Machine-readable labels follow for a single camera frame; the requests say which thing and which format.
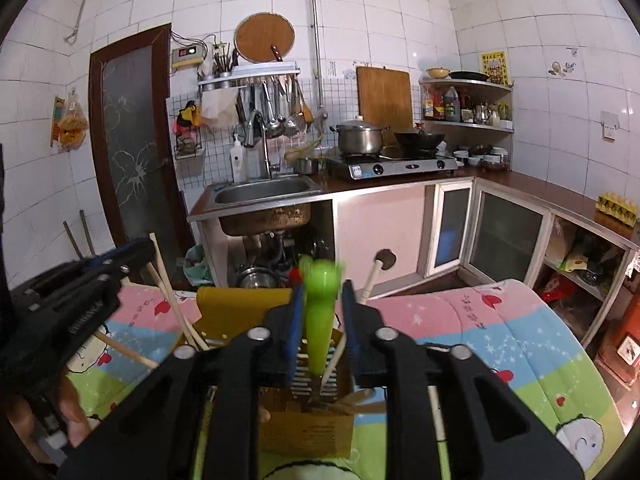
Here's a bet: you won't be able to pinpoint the white plastic utensil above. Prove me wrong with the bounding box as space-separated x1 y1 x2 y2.
320 257 385 387

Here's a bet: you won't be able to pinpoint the yellow utensil holder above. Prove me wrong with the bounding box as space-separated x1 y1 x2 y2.
172 287 359 459

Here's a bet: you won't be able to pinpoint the steel pot with lid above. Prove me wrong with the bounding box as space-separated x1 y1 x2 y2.
330 116 391 156

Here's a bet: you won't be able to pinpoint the person's left hand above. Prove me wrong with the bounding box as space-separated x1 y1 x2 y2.
5 375 94 449

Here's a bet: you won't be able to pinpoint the kitchen cabinet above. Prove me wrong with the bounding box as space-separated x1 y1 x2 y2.
331 170 640 352

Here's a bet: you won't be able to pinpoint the green plastic spoon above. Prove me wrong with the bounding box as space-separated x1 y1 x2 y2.
298 255 346 377

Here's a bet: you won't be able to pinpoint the wooden cutting board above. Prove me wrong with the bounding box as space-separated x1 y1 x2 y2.
356 65 414 131

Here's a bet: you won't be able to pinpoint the steel sink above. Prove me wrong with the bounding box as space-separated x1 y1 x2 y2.
187 174 326 237

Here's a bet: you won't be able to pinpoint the grey wall cable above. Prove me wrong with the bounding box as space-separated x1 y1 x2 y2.
65 0 129 46

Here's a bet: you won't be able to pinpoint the hanging orange bag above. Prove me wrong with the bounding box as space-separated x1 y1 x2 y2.
52 90 90 154

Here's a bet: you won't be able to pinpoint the printed blanket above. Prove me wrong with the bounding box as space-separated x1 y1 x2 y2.
65 277 626 480

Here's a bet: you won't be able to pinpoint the metal wall rack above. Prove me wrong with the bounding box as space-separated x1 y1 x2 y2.
196 62 302 92

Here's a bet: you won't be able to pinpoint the metal faucet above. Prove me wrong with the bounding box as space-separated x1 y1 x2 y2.
242 110 281 180

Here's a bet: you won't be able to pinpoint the colourful dish cloths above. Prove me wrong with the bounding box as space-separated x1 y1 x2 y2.
172 100 204 136

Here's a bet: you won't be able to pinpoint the yellow egg tray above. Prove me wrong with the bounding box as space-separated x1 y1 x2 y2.
595 191 640 224

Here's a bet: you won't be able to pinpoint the group of small bowls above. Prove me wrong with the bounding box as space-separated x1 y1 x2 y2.
452 144 511 171

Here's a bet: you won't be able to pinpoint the white wall pipe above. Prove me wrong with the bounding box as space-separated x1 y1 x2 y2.
307 0 326 116

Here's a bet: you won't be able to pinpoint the small metal cup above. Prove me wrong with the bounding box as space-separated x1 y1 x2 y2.
294 156 326 176

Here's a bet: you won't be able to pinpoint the metal chopstick caddy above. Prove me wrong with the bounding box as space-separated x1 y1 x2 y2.
211 42 240 79

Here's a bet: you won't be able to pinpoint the yellow wall poster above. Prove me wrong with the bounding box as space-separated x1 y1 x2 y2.
480 50 510 85

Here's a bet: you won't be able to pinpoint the steel bowls under sink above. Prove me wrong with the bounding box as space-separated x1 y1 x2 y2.
235 265 281 290

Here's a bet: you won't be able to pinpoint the white soap bottle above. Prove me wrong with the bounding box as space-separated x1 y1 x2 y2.
230 134 249 185

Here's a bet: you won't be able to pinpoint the black wok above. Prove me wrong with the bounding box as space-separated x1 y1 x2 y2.
394 127 446 152

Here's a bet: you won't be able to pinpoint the round bamboo lid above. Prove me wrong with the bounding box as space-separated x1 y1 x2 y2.
234 12 296 65

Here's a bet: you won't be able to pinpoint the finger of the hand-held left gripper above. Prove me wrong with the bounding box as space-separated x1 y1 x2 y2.
75 259 149 294
87 237 155 270

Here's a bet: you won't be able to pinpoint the brown frosted glass door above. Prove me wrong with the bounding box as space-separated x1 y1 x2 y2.
89 24 196 291

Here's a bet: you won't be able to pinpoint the green plastic bag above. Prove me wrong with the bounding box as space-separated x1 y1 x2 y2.
184 244 214 286

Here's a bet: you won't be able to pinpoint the leaning wooden sticks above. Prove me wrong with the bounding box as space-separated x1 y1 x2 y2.
62 210 96 261

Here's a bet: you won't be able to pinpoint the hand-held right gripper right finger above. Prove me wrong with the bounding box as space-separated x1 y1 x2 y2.
341 280 586 480

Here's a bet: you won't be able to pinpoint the yellow snack bag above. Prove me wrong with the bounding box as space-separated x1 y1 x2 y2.
557 252 589 274

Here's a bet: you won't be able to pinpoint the red plastic bag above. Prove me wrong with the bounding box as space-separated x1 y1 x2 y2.
542 277 579 304

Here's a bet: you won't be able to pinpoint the white hanging cloth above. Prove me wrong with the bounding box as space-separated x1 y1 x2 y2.
200 89 239 129

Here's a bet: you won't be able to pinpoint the metal corner shelf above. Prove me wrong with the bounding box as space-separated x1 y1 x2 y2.
419 76 515 134

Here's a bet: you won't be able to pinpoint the wire wall basket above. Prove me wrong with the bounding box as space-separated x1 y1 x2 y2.
173 135 206 179

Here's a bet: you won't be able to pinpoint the steel gas stove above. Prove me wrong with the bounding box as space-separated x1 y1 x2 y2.
325 152 459 181

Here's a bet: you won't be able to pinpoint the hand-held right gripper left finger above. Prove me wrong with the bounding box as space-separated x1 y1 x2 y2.
57 285 306 480

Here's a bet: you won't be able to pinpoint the white wall meter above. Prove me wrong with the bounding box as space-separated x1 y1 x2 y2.
170 42 209 71

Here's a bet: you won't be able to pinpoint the wooden spoon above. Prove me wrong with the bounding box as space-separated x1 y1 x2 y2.
320 389 389 419

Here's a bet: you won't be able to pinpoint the row of hanging metal utensils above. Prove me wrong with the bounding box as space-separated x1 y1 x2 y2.
235 75 316 139

